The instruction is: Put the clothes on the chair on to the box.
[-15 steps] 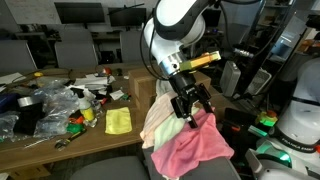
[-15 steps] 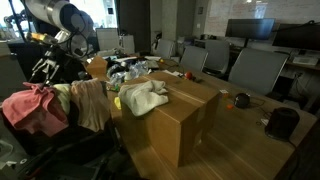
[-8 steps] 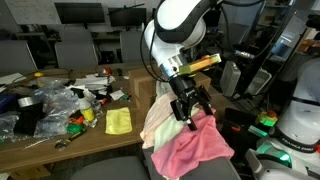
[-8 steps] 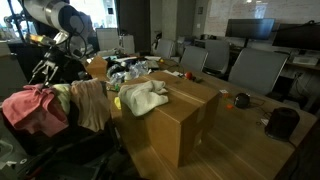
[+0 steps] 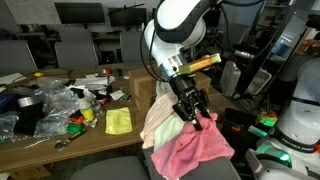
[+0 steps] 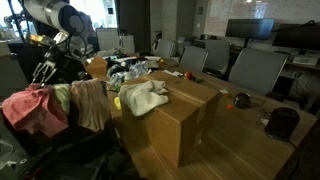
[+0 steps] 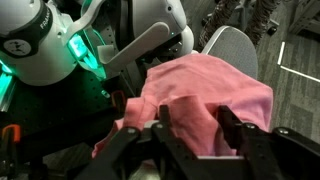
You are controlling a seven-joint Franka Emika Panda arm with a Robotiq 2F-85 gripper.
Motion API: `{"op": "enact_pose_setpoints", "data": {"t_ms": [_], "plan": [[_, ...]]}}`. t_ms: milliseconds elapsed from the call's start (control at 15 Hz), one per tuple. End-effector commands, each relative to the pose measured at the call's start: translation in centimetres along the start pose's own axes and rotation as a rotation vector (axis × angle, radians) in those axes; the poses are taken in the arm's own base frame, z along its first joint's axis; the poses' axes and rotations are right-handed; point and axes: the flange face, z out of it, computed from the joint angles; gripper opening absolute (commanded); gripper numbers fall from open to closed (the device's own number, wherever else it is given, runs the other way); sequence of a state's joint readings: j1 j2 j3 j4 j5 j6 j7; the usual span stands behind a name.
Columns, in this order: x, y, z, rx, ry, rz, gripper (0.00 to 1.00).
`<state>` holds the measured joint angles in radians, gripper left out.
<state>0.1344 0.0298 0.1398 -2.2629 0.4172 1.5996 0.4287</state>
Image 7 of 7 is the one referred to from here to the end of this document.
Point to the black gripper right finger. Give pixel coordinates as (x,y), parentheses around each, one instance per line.
(280,156)

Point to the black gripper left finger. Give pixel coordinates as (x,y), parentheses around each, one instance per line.
(140,156)

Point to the pink cloth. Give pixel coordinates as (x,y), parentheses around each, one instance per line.
(206,86)

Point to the grey swivel office chair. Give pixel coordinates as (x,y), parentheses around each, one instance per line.
(233,50)

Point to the black chair caster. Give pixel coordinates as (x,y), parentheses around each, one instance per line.
(272,28)

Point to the black perforated robot table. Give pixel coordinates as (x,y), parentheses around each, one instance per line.
(66,110)

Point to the striped fuzzy fabric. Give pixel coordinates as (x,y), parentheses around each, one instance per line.
(220,16)

